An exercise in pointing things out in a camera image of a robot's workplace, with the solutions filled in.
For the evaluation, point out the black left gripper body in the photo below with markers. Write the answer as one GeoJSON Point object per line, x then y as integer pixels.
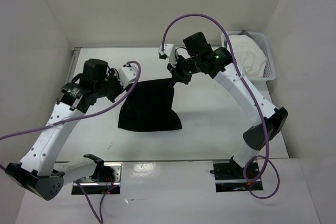
{"type": "Point", "coordinates": [111, 87]}

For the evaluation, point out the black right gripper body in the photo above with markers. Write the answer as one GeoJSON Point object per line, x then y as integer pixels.
{"type": "Point", "coordinates": [185, 68]}

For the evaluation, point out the black skirt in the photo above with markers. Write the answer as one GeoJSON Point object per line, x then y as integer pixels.
{"type": "Point", "coordinates": [148, 108]}

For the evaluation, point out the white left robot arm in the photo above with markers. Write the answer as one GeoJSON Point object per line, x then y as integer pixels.
{"type": "Point", "coordinates": [37, 171]}

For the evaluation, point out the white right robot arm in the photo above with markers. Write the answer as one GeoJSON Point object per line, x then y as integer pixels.
{"type": "Point", "coordinates": [266, 119]}

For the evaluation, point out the white skirt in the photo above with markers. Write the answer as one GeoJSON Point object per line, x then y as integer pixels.
{"type": "Point", "coordinates": [248, 55]}

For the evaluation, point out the dark grey garment in basket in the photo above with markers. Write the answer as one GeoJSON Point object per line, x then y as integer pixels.
{"type": "Point", "coordinates": [244, 32]}

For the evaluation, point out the white plastic basket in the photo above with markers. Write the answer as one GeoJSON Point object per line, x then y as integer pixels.
{"type": "Point", "coordinates": [261, 40]}

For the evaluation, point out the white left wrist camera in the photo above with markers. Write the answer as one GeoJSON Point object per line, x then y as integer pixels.
{"type": "Point", "coordinates": [127, 75]}

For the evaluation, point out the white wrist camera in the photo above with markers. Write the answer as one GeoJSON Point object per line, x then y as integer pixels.
{"type": "Point", "coordinates": [127, 75]}
{"type": "Point", "coordinates": [168, 51]}

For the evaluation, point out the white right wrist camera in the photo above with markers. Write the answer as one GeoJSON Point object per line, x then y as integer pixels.
{"type": "Point", "coordinates": [168, 51]}

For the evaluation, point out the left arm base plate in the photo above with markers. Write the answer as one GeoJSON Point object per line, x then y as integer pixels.
{"type": "Point", "coordinates": [109, 181]}

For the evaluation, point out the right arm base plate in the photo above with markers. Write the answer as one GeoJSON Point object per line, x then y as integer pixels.
{"type": "Point", "coordinates": [229, 179]}

